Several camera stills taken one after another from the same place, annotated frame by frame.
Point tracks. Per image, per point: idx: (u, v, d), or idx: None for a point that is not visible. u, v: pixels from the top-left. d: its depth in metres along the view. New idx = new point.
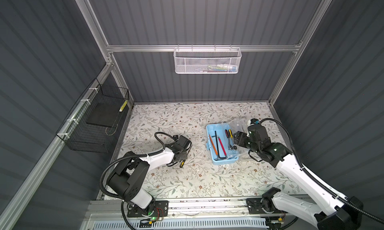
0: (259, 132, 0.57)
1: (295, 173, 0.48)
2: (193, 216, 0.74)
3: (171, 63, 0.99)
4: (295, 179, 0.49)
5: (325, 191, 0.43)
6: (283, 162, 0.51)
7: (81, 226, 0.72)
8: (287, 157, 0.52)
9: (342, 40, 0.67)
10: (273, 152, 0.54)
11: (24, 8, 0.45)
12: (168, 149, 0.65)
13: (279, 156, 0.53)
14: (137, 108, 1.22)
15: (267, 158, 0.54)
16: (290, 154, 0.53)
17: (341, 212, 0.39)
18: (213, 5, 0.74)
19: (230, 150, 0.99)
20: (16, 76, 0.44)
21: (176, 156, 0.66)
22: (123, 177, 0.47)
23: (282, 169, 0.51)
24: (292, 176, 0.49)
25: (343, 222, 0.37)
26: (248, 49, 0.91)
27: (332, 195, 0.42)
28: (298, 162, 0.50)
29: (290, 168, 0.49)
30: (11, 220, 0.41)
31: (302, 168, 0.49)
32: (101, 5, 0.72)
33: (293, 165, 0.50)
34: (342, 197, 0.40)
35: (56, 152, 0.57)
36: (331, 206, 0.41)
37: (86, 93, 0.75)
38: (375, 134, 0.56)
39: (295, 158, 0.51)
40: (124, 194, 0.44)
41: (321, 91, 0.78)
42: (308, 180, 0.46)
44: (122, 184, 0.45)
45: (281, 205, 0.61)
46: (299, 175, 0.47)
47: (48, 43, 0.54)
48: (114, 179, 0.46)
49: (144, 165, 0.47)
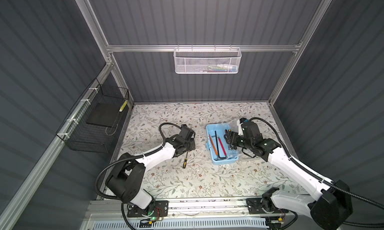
0: (252, 129, 0.61)
1: (285, 163, 0.51)
2: (193, 216, 0.74)
3: (171, 63, 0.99)
4: (286, 170, 0.51)
5: (312, 177, 0.46)
6: (273, 155, 0.54)
7: (81, 226, 0.72)
8: (276, 150, 0.55)
9: (342, 40, 0.67)
10: (263, 146, 0.58)
11: (24, 8, 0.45)
12: (169, 146, 0.61)
13: (269, 149, 0.57)
14: (137, 108, 1.22)
15: (258, 152, 0.58)
16: (279, 147, 0.56)
17: (328, 194, 0.41)
18: (213, 5, 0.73)
19: (230, 150, 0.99)
20: (16, 76, 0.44)
21: (177, 150, 0.62)
22: (120, 179, 0.46)
23: (273, 162, 0.54)
24: (283, 168, 0.52)
25: (329, 204, 0.39)
26: (248, 49, 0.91)
27: (319, 180, 0.45)
28: (286, 153, 0.54)
29: (280, 160, 0.52)
30: (11, 220, 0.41)
31: (290, 158, 0.52)
32: (101, 5, 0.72)
33: (282, 157, 0.53)
34: (327, 181, 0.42)
35: (56, 152, 0.57)
36: (317, 190, 0.43)
37: (86, 93, 0.75)
38: (375, 134, 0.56)
39: (284, 150, 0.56)
40: (121, 196, 0.43)
41: (321, 91, 0.77)
42: (297, 168, 0.49)
44: (120, 186, 0.45)
45: (279, 201, 0.62)
46: (288, 165, 0.50)
47: (48, 43, 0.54)
48: (112, 182, 0.45)
49: (140, 167, 0.45)
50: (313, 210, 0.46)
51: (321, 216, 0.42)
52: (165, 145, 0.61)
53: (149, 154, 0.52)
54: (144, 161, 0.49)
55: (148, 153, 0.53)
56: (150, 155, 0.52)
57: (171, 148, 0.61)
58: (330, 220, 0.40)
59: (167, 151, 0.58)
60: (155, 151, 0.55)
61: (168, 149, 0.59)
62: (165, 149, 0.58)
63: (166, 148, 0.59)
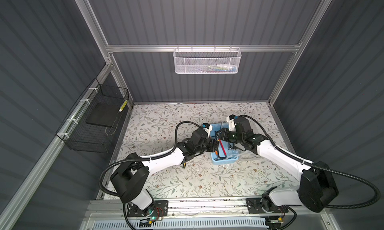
0: (243, 124, 0.64)
1: (272, 153, 0.55)
2: (193, 216, 0.74)
3: (171, 63, 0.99)
4: (274, 160, 0.55)
5: (294, 160, 0.50)
6: (261, 146, 0.59)
7: (81, 226, 0.72)
8: (264, 142, 0.61)
9: (342, 40, 0.67)
10: (253, 141, 0.63)
11: (24, 8, 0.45)
12: (179, 152, 0.59)
13: (258, 142, 0.61)
14: (137, 108, 1.22)
15: (248, 146, 0.62)
16: (266, 139, 0.62)
17: (309, 174, 0.44)
18: (213, 5, 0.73)
19: (230, 150, 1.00)
20: (16, 76, 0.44)
21: (187, 157, 0.61)
22: (125, 178, 0.46)
23: (262, 153, 0.58)
24: (271, 158, 0.55)
25: (310, 182, 0.42)
26: (249, 49, 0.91)
27: (300, 161, 0.49)
28: (272, 143, 0.59)
29: (267, 150, 0.57)
30: (11, 220, 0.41)
31: (275, 146, 0.57)
32: (101, 5, 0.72)
33: (269, 146, 0.58)
34: (307, 161, 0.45)
35: (57, 152, 0.57)
36: (299, 171, 0.46)
37: (86, 93, 0.75)
38: (375, 134, 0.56)
39: (270, 142, 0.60)
40: (122, 195, 0.44)
41: (321, 91, 0.78)
42: (281, 155, 0.53)
44: (122, 185, 0.45)
45: (278, 199, 0.61)
46: (274, 154, 0.54)
47: (48, 43, 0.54)
48: (116, 180, 0.46)
49: (144, 171, 0.44)
50: (300, 192, 0.52)
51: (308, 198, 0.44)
52: (174, 151, 0.58)
53: (156, 159, 0.51)
54: (150, 165, 0.48)
55: (156, 157, 0.51)
56: (157, 159, 0.51)
57: (180, 155, 0.58)
58: (316, 200, 0.42)
59: (176, 157, 0.56)
60: (162, 155, 0.54)
61: (177, 155, 0.57)
62: (174, 155, 0.57)
63: (175, 155, 0.57)
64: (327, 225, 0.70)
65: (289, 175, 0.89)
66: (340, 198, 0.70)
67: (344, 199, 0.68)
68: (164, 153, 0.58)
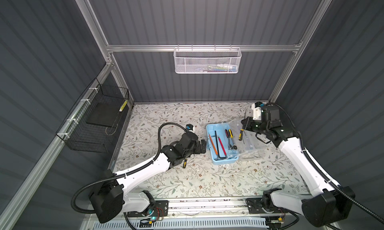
0: (271, 113, 0.58)
1: (296, 155, 0.48)
2: (193, 216, 0.74)
3: (171, 63, 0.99)
4: (293, 161, 0.50)
5: (319, 174, 0.43)
6: (286, 142, 0.52)
7: (81, 226, 0.72)
8: (292, 139, 0.52)
9: (342, 40, 0.67)
10: (279, 132, 0.55)
11: (24, 8, 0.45)
12: (162, 160, 0.54)
13: (284, 136, 0.53)
14: (137, 108, 1.22)
15: (271, 136, 0.55)
16: (296, 137, 0.53)
17: (327, 194, 0.40)
18: (213, 5, 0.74)
19: (230, 150, 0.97)
20: (16, 76, 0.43)
21: (176, 161, 0.57)
22: (101, 197, 0.44)
23: (284, 148, 0.52)
24: (291, 158, 0.50)
25: (325, 203, 0.38)
26: (249, 49, 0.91)
27: (325, 179, 0.42)
28: (300, 145, 0.50)
29: (292, 149, 0.50)
30: (11, 220, 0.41)
31: (303, 150, 0.49)
32: (101, 5, 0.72)
33: (296, 147, 0.50)
34: (333, 182, 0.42)
35: (56, 153, 0.57)
36: (318, 187, 0.42)
37: (86, 93, 0.75)
38: (375, 134, 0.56)
39: (300, 142, 0.51)
40: (98, 214, 0.41)
41: (321, 91, 0.78)
42: (306, 161, 0.46)
44: (98, 204, 0.42)
45: (279, 200, 0.62)
46: (298, 157, 0.48)
47: (48, 43, 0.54)
48: (92, 198, 0.44)
49: (117, 191, 0.40)
50: (306, 203, 0.50)
51: (310, 211, 0.44)
52: (156, 160, 0.53)
53: (134, 173, 0.47)
54: (126, 181, 0.44)
55: (132, 171, 0.47)
56: (133, 173, 0.46)
57: (164, 162, 0.53)
58: (319, 217, 0.41)
59: (159, 165, 0.52)
60: (139, 168, 0.49)
61: (159, 163, 0.52)
62: (157, 163, 0.52)
63: (158, 163, 0.52)
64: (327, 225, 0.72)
65: (289, 175, 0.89)
66: None
67: None
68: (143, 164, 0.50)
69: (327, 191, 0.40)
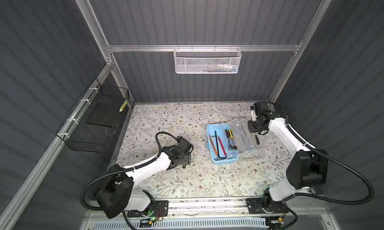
0: (260, 103, 0.72)
1: (281, 129, 0.57)
2: (193, 216, 0.74)
3: (171, 63, 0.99)
4: (279, 136, 0.58)
5: (298, 140, 0.51)
6: (274, 120, 0.61)
7: (81, 226, 0.72)
8: (278, 118, 0.61)
9: (342, 40, 0.67)
10: (268, 113, 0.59)
11: (24, 8, 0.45)
12: (164, 158, 0.58)
13: (272, 116, 0.63)
14: (137, 108, 1.22)
15: (261, 118, 0.66)
16: (282, 117, 0.62)
17: (303, 153, 0.47)
18: (212, 5, 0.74)
19: (230, 150, 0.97)
20: (16, 76, 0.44)
21: (174, 160, 0.60)
22: (108, 193, 0.44)
23: (272, 127, 0.61)
24: (278, 134, 0.59)
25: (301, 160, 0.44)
26: (248, 49, 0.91)
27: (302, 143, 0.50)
28: (285, 122, 0.59)
29: (278, 125, 0.59)
30: (11, 220, 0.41)
31: (286, 124, 0.58)
32: (101, 5, 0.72)
33: (280, 123, 0.59)
34: (309, 144, 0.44)
35: (57, 152, 0.57)
36: (296, 149, 0.49)
37: (86, 93, 0.75)
38: (375, 134, 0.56)
39: (284, 119, 0.61)
40: (106, 210, 0.41)
41: (321, 91, 0.77)
42: (288, 133, 0.55)
44: (106, 200, 0.43)
45: (276, 193, 0.63)
46: (282, 130, 0.56)
47: (48, 43, 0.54)
48: (99, 195, 0.44)
49: (128, 182, 0.43)
50: (288, 168, 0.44)
51: (293, 176, 0.49)
52: (159, 157, 0.57)
53: (141, 167, 0.49)
54: (134, 175, 0.46)
55: (140, 166, 0.50)
56: (141, 167, 0.50)
57: (166, 160, 0.57)
58: (299, 178, 0.46)
59: (162, 162, 0.55)
60: (145, 163, 0.52)
61: (162, 160, 0.56)
62: (159, 160, 0.56)
63: (160, 160, 0.56)
64: (327, 225, 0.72)
65: None
66: (340, 198, 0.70)
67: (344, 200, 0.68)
68: (149, 160, 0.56)
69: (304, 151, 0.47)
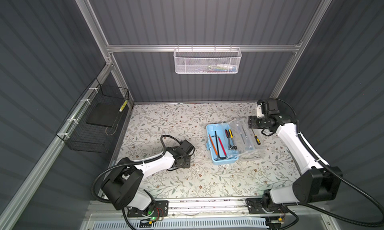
0: (269, 102, 0.64)
1: (290, 138, 0.52)
2: (193, 216, 0.74)
3: (171, 63, 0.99)
4: (288, 144, 0.53)
5: (309, 154, 0.46)
6: (283, 126, 0.55)
7: (81, 226, 0.72)
8: (288, 125, 0.55)
9: (342, 40, 0.67)
10: (277, 117, 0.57)
11: (25, 8, 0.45)
12: (169, 156, 0.61)
13: (282, 121, 0.56)
14: (137, 108, 1.22)
15: (269, 122, 0.60)
16: (293, 123, 0.55)
17: (315, 171, 0.43)
18: (212, 6, 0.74)
19: (230, 150, 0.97)
20: (16, 76, 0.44)
21: (176, 160, 0.62)
22: (117, 185, 0.45)
23: (280, 133, 0.56)
24: (286, 142, 0.54)
25: (312, 179, 0.41)
26: (248, 49, 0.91)
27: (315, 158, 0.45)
28: (296, 129, 0.54)
29: (287, 133, 0.53)
30: (11, 220, 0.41)
31: (298, 133, 0.52)
32: (101, 5, 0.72)
33: (291, 131, 0.53)
34: (322, 161, 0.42)
35: (56, 152, 0.57)
36: (307, 165, 0.45)
37: (86, 93, 0.75)
38: (375, 134, 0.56)
39: (295, 126, 0.54)
40: (115, 202, 0.42)
41: (321, 91, 0.77)
42: (299, 143, 0.49)
44: (115, 192, 0.44)
45: (277, 196, 0.63)
46: (292, 140, 0.51)
47: (48, 43, 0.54)
48: (108, 187, 0.45)
49: (137, 174, 0.44)
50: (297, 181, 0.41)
51: (300, 191, 0.46)
52: (164, 154, 0.60)
53: (149, 162, 0.52)
54: (142, 168, 0.48)
55: (148, 160, 0.53)
56: (149, 162, 0.52)
57: (170, 158, 0.60)
58: (307, 194, 0.43)
59: (167, 160, 0.58)
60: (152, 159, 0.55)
61: (167, 158, 0.59)
62: (165, 158, 0.58)
63: (166, 157, 0.59)
64: (327, 225, 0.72)
65: (289, 175, 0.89)
66: (340, 197, 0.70)
67: (344, 199, 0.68)
68: (155, 156, 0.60)
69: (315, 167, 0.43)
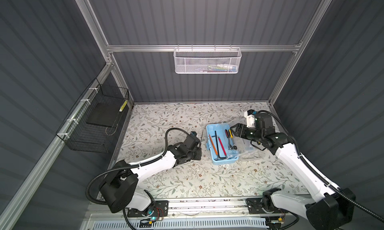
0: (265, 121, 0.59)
1: (293, 161, 0.49)
2: (193, 216, 0.74)
3: (171, 63, 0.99)
4: (291, 167, 0.50)
5: (318, 178, 0.44)
6: (283, 149, 0.52)
7: (81, 227, 0.72)
8: (287, 146, 0.53)
9: (342, 40, 0.67)
10: (274, 139, 0.56)
11: (24, 8, 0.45)
12: (170, 156, 0.58)
13: (280, 142, 0.54)
14: (137, 108, 1.22)
15: (267, 144, 0.56)
16: (290, 143, 0.54)
17: (329, 198, 0.40)
18: (212, 5, 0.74)
19: (230, 150, 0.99)
20: (16, 75, 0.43)
21: (179, 159, 0.59)
22: (113, 188, 0.45)
23: (281, 156, 0.53)
24: (289, 164, 0.51)
25: (328, 207, 0.38)
26: (248, 49, 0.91)
27: (324, 183, 0.43)
28: (296, 151, 0.51)
29: (288, 156, 0.51)
30: (11, 221, 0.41)
31: (300, 156, 0.50)
32: (101, 5, 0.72)
33: (292, 153, 0.51)
34: (333, 186, 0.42)
35: (57, 152, 0.57)
36: (320, 192, 0.42)
37: (86, 93, 0.75)
38: (375, 134, 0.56)
39: (295, 147, 0.52)
40: (110, 206, 0.42)
41: (321, 91, 0.77)
42: (304, 167, 0.47)
44: (110, 195, 0.43)
45: (278, 201, 0.62)
46: (296, 163, 0.48)
47: (48, 43, 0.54)
48: (104, 189, 0.44)
49: (132, 179, 0.43)
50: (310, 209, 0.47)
51: (316, 219, 0.42)
52: (165, 155, 0.57)
53: (146, 165, 0.50)
54: (139, 172, 0.46)
55: (145, 163, 0.50)
56: (146, 165, 0.49)
57: (171, 158, 0.57)
58: (324, 221, 0.40)
59: (167, 161, 0.55)
60: (151, 160, 0.52)
61: (168, 159, 0.56)
62: (165, 159, 0.56)
63: (166, 158, 0.56)
64: None
65: (289, 175, 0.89)
66: None
67: None
68: (154, 158, 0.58)
69: (328, 193, 0.41)
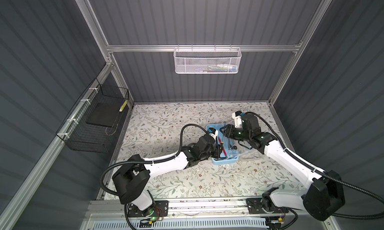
0: (251, 123, 0.62)
1: (279, 155, 0.53)
2: (193, 216, 0.74)
3: (171, 63, 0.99)
4: (281, 162, 0.53)
5: (305, 166, 0.47)
6: (269, 146, 0.56)
7: (81, 226, 0.72)
8: (272, 143, 0.57)
9: (342, 40, 0.67)
10: (261, 139, 0.60)
11: (25, 8, 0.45)
12: (182, 157, 0.57)
13: (265, 141, 0.58)
14: (137, 108, 1.22)
15: (255, 145, 0.60)
16: (275, 140, 0.58)
17: (318, 182, 0.43)
18: (213, 5, 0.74)
19: (230, 150, 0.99)
20: (16, 76, 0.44)
21: (191, 162, 0.59)
22: (126, 179, 0.46)
23: (268, 153, 0.56)
24: (277, 160, 0.54)
25: (320, 192, 0.40)
26: (248, 49, 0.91)
27: (311, 169, 0.46)
28: (281, 145, 0.56)
29: (275, 151, 0.54)
30: (12, 219, 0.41)
31: (284, 149, 0.54)
32: (101, 5, 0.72)
33: (277, 148, 0.55)
34: (319, 170, 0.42)
35: (56, 152, 0.57)
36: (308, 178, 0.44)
37: (86, 93, 0.75)
38: (375, 134, 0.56)
39: (279, 143, 0.57)
40: (121, 196, 0.43)
41: (321, 91, 0.77)
42: (291, 159, 0.50)
44: (122, 186, 0.45)
45: (278, 199, 0.62)
46: (282, 156, 0.52)
47: (48, 44, 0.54)
48: (117, 179, 0.46)
49: (145, 174, 0.44)
50: (304, 199, 0.50)
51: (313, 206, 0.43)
52: (178, 155, 0.57)
53: (159, 163, 0.50)
54: (151, 168, 0.47)
55: (159, 161, 0.51)
56: (159, 163, 0.50)
57: (184, 160, 0.57)
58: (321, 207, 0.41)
59: (179, 162, 0.55)
60: (164, 159, 0.52)
61: (181, 160, 0.56)
62: (178, 160, 0.55)
63: (178, 159, 0.56)
64: (327, 225, 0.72)
65: (289, 175, 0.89)
66: None
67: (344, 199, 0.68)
68: (167, 157, 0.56)
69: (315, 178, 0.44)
